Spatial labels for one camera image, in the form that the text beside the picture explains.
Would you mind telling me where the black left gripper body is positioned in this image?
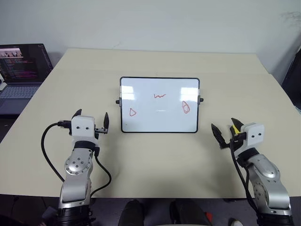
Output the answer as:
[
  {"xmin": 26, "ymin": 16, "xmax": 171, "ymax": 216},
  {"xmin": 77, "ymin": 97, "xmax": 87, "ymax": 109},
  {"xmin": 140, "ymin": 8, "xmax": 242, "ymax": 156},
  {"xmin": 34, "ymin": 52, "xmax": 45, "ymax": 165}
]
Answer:
[{"xmin": 94, "ymin": 127, "xmax": 110, "ymax": 136}]

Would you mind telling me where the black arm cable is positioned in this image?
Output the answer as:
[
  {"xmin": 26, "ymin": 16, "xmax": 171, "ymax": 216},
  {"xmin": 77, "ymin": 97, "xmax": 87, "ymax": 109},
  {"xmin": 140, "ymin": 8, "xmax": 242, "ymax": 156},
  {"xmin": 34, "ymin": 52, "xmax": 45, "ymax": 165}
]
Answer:
[
  {"xmin": 229, "ymin": 132, "xmax": 262, "ymax": 215},
  {"xmin": 40, "ymin": 120, "xmax": 112, "ymax": 197}
]

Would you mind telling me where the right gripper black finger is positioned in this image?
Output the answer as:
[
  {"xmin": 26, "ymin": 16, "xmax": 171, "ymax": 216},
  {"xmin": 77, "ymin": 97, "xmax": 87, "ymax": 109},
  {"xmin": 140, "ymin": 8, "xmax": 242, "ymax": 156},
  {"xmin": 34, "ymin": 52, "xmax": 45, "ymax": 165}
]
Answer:
[
  {"xmin": 231, "ymin": 118, "xmax": 245, "ymax": 129},
  {"xmin": 211, "ymin": 123, "xmax": 227, "ymax": 148}
]

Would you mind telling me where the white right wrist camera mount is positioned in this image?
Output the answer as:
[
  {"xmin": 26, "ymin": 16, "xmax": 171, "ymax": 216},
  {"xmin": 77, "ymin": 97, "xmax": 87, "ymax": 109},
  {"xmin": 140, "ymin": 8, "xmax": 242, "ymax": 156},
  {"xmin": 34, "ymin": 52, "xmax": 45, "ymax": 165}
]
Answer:
[{"xmin": 241, "ymin": 122, "xmax": 265, "ymax": 151}]

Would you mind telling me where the dark rounded shape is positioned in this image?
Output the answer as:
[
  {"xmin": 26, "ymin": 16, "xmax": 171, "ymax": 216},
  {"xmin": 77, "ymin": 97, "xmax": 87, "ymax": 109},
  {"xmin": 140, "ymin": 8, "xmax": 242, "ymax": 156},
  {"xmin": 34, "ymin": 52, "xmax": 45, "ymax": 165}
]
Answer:
[
  {"xmin": 169, "ymin": 199, "xmax": 213, "ymax": 226},
  {"xmin": 117, "ymin": 199, "xmax": 144, "ymax": 226}
]

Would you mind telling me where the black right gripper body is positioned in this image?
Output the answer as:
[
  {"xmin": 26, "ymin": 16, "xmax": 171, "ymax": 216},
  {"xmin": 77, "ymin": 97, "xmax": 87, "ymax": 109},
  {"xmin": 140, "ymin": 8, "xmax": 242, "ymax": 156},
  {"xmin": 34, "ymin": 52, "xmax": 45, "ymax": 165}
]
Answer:
[{"xmin": 220, "ymin": 132, "xmax": 246, "ymax": 154}]

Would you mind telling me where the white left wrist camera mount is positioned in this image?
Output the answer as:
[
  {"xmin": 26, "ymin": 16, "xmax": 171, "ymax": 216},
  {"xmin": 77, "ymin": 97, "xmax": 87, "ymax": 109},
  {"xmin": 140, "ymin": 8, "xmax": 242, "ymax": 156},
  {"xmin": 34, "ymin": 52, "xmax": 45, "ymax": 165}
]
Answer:
[{"xmin": 71, "ymin": 115, "xmax": 99, "ymax": 147}]

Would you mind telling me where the grey open laptop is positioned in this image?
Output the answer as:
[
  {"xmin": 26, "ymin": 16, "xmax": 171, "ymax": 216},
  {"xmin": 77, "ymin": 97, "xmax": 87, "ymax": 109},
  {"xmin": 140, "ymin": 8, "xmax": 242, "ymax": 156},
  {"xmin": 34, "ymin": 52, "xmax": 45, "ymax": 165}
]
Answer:
[{"xmin": 0, "ymin": 43, "xmax": 54, "ymax": 115}]

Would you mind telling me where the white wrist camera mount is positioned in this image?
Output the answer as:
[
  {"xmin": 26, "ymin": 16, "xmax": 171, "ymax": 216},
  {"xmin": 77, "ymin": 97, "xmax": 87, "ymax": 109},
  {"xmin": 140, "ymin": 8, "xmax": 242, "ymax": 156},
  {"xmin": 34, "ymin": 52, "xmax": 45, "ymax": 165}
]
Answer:
[
  {"xmin": 241, "ymin": 122, "xmax": 265, "ymax": 151},
  {"xmin": 71, "ymin": 115, "xmax": 99, "ymax": 147}
]

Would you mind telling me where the black chair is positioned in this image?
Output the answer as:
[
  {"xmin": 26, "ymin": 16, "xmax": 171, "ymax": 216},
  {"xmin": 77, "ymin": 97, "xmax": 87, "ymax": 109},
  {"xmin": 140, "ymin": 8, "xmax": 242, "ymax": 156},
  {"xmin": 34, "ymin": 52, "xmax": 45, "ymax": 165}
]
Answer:
[{"xmin": 280, "ymin": 46, "xmax": 301, "ymax": 112}]

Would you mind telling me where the black-framed whiteboard on stand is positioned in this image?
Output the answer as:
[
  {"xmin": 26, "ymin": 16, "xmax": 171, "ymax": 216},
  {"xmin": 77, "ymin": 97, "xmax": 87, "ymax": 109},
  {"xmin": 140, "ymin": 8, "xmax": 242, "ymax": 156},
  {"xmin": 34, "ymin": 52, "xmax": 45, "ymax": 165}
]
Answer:
[{"xmin": 115, "ymin": 76, "xmax": 205, "ymax": 134}]

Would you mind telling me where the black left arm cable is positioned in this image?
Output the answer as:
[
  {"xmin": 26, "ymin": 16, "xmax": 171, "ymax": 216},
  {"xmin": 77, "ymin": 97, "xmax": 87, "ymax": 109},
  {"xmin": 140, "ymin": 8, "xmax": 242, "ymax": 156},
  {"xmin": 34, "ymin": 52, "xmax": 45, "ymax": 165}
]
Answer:
[{"xmin": 40, "ymin": 120, "xmax": 112, "ymax": 197}]

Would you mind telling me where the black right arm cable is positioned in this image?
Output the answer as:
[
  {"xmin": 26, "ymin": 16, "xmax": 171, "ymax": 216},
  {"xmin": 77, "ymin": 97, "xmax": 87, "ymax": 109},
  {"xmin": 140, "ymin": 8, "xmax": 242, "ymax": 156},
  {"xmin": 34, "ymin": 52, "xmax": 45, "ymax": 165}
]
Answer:
[{"xmin": 229, "ymin": 132, "xmax": 262, "ymax": 215}]

